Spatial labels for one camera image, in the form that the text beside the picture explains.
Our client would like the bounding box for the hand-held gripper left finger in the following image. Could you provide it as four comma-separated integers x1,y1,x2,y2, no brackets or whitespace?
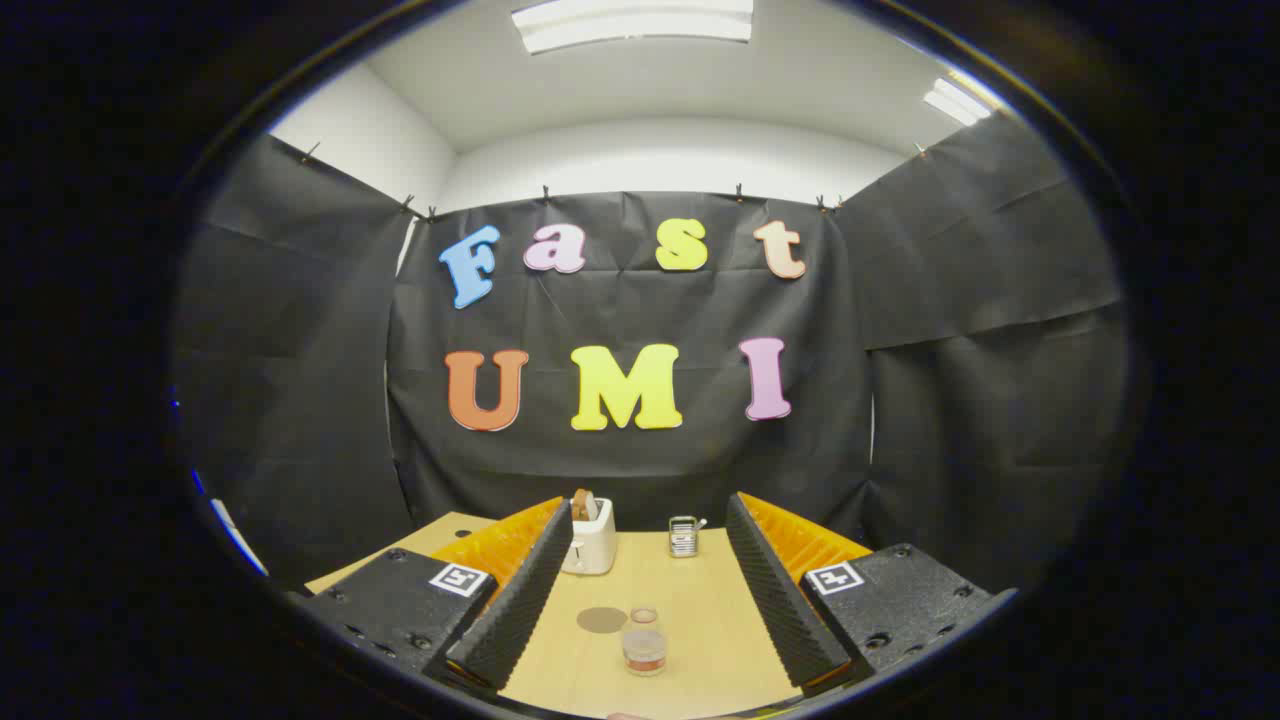
300,497,574,698

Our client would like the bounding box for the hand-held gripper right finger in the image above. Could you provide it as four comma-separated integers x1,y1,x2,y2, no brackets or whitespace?
726,491,1019,698

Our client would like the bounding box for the clear plastic juice bottle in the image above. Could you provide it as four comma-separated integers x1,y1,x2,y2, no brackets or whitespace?
621,606,668,678

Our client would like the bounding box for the wooden table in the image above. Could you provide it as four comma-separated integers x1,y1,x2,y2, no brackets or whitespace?
305,512,871,720

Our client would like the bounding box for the white toaster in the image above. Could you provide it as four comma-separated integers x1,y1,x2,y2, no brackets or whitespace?
562,498,618,576

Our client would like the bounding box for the small ceiling light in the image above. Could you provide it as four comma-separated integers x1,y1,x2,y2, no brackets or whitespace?
922,77,993,127

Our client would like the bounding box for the long ceiling light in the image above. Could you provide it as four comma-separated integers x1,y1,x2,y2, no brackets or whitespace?
512,0,754,55

